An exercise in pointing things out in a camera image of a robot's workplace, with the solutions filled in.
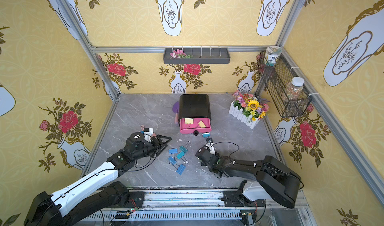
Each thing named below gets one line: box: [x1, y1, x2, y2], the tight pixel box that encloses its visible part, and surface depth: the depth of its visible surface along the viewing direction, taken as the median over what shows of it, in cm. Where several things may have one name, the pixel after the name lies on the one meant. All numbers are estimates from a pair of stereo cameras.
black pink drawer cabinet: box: [179, 94, 212, 136], surface depth 89 cm
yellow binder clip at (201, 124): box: [198, 120, 206, 128], surface depth 88 cm
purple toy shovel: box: [172, 101, 180, 124], surface depth 115 cm
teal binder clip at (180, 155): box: [176, 150, 186, 159], surface depth 90 cm
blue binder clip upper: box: [168, 148, 178, 155], surface depth 92 cm
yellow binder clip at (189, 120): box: [184, 118, 194, 124], surface depth 89 cm
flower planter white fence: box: [228, 90, 270, 130], surface depth 96 cm
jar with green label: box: [264, 45, 283, 67], surface depth 87 cm
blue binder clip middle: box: [168, 156, 177, 165], surface depth 87 cm
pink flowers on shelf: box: [170, 48, 191, 59], surface depth 89 cm
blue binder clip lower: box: [176, 164, 186, 175], surface depth 85 cm
